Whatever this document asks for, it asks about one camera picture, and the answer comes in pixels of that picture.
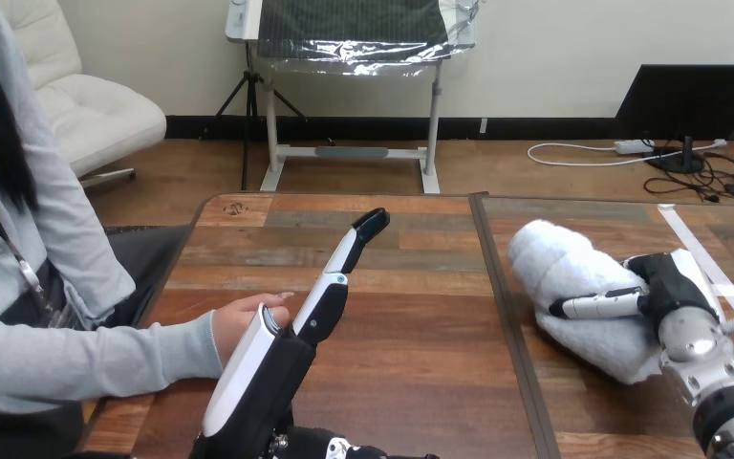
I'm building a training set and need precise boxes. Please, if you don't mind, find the white cushioned chair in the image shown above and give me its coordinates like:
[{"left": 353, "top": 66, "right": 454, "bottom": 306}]
[{"left": 0, "top": 0, "right": 168, "bottom": 191}]

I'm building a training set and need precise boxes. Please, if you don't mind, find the white power strip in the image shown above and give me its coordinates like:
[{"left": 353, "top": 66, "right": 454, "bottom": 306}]
[{"left": 614, "top": 139, "right": 656, "bottom": 156}]

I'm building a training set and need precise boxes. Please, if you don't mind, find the white towel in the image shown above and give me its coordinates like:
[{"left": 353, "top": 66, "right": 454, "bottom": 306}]
[{"left": 506, "top": 219, "right": 664, "bottom": 386}]

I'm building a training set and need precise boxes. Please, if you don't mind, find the foil sheet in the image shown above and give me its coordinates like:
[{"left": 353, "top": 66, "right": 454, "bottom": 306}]
[{"left": 255, "top": 0, "right": 487, "bottom": 78}]

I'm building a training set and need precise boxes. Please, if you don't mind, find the tangle of cables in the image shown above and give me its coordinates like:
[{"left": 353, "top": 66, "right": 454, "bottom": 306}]
[{"left": 640, "top": 134, "right": 734, "bottom": 206}]

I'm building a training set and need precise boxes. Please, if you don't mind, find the black tripod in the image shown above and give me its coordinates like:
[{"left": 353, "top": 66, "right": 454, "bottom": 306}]
[{"left": 198, "top": 40, "right": 337, "bottom": 192}]

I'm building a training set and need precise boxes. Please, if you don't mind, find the white desk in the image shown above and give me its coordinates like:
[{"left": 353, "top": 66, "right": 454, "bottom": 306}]
[{"left": 224, "top": 0, "right": 480, "bottom": 195}]

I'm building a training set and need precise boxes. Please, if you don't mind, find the person's forearm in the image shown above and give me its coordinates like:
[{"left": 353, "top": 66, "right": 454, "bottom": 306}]
[{"left": 0, "top": 310, "right": 226, "bottom": 421}]

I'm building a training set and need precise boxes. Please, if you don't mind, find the white cable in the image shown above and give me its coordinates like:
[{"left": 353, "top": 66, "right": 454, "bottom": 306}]
[{"left": 526, "top": 138, "right": 729, "bottom": 168}]

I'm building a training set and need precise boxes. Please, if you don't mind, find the person's hand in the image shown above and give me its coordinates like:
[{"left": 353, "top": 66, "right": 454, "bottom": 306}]
[{"left": 210, "top": 291, "right": 296, "bottom": 366}]

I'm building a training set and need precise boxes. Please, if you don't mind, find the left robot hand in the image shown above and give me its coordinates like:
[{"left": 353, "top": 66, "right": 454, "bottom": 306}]
[{"left": 188, "top": 208, "right": 439, "bottom": 459}]

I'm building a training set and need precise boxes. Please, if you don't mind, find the person's body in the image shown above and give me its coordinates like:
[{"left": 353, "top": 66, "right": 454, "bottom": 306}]
[{"left": 0, "top": 0, "right": 192, "bottom": 459}]

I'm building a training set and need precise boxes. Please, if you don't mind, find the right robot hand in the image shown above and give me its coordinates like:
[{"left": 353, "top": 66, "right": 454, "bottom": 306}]
[{"left": 547, "top": 248, "right": 724, "bottom": 332}]

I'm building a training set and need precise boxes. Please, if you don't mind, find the dark screen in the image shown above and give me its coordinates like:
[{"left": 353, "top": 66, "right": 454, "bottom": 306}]
[{"left": 612, "top": 63, "right": 734, "bottom": 176}]

